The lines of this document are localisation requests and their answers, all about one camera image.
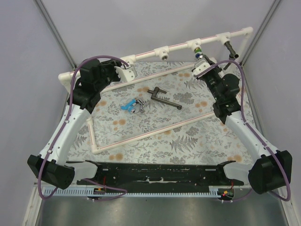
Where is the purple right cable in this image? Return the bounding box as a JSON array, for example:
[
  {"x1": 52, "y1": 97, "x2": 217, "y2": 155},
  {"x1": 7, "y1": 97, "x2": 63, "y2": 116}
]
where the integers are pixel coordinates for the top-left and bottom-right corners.
[{"x1": 196, "y1": 60, "x2": 292, "y2": 202}]

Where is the chrome metal faucet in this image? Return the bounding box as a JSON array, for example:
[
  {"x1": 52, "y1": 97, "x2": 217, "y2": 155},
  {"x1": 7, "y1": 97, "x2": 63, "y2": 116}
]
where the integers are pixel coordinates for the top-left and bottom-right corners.
[{"x1": 136, "y1": 99, "x2": 147, "y2": 113}]

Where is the dark bronze installed faucet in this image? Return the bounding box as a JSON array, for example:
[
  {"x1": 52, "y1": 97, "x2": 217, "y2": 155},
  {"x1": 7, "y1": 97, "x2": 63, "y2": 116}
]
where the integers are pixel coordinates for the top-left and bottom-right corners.
[{"x1": 224, "y1": 41, "x2": 239, "y2": 61}]

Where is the dark bronze long faucet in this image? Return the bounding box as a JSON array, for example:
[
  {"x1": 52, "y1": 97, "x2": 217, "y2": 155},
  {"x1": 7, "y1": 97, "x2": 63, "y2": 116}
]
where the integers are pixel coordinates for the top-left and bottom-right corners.
[{"x1": 147, "y1": 86, "x2": 183, "y2": 111}]

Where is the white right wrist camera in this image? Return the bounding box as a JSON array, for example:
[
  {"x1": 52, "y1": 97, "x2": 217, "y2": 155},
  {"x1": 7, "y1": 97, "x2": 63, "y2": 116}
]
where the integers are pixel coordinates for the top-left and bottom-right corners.
[{"x1": 192, "y1": 58, "x2": 210, "y2": 77}]

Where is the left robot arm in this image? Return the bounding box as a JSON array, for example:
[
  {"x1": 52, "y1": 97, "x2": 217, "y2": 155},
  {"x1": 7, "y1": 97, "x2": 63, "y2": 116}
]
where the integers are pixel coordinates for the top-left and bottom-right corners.
[{"x1": 27, "y1": 56, "x2": 129, "y2": 194}]

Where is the purple cable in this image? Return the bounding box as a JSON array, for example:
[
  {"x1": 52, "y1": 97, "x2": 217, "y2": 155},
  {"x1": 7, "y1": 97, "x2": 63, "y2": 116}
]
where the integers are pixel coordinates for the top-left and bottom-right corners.
[
  {"x1": 196, "y1": 60, "x2": 292, "y2": 202},
  {"x1": 37, "y1": 55, "x2": 130, "y2": 201}
]

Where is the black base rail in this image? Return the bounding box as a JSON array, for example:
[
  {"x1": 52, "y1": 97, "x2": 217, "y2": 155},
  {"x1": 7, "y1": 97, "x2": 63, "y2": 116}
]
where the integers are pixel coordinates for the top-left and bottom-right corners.
[{"x1": 91, "y1": 161, "x2": 247, "y2": 188}]

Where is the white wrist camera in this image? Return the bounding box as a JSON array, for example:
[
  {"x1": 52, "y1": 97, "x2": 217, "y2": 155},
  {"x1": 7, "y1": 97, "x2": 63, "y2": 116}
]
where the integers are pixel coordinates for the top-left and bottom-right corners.
[
  {"x1": 192, "y1": 58, "x2": 210, "y2": 77},
  {"x1": 115, "y1": 65, "x2": 137, "y2": 82}
]

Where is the blue plastic faucet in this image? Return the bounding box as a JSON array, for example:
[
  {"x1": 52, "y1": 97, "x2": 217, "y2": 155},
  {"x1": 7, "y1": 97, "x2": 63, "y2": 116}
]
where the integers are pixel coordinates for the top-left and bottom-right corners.
[{"x1": 120, "y1": 99, "x2": 136, "y2": 113}]

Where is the green plastic faucet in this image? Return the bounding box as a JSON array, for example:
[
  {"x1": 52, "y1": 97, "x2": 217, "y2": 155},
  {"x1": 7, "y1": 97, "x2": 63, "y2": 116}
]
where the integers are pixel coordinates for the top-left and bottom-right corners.
[{"x1": 194, "y1": 47, "x2": 203, "y2": 60}]

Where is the white PVC pipe frame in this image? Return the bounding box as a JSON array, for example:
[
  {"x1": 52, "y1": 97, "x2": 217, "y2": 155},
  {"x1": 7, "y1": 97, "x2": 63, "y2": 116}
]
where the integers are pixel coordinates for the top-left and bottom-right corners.
[{"x1": 58, "y1": 26, "x2": 254, "y2": 155}]

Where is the floral patterned table mat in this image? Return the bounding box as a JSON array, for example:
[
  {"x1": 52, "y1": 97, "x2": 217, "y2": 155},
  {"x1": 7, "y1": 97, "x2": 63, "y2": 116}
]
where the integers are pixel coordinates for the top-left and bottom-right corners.
[{"x1": 67, "y1": 69, "x2": 252, "y2": 165}]

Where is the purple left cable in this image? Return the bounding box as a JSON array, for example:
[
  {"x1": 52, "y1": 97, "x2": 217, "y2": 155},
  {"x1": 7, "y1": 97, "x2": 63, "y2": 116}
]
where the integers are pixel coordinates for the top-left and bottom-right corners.
[{"x1": 37, "y1": 55, "x2": 130, "y2": 201}]

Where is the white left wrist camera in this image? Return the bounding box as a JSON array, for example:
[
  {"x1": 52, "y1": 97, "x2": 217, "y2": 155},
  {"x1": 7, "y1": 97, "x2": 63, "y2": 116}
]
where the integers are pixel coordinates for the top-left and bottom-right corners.
[{"x1": 115, "y1": 65, "x2": 137, "y2": 82}]

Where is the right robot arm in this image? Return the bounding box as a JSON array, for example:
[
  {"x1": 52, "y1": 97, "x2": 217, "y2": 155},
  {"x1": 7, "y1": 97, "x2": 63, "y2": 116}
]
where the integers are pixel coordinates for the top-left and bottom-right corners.
[{"x1": 192, "y1": 55, "x2": 292, "y2": 202}]

